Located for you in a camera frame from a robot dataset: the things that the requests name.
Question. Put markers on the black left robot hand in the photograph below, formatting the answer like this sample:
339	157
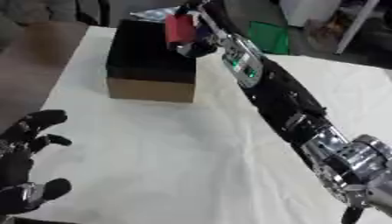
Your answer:
18	163

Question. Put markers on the green bag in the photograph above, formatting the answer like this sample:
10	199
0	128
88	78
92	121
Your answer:
269	37

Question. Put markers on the silver and black right robot arm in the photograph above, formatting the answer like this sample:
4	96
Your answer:
286	108

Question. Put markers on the red block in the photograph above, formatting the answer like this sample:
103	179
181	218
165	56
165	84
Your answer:
179	28

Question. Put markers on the white table leg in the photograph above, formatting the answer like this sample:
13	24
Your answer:
357	26

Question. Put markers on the tan cardboard box black inside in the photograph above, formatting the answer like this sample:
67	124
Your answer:
150	62

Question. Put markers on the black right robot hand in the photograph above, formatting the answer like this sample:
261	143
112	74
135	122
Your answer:
196	38

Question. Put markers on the black chair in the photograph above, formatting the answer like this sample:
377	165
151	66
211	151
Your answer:
92	11

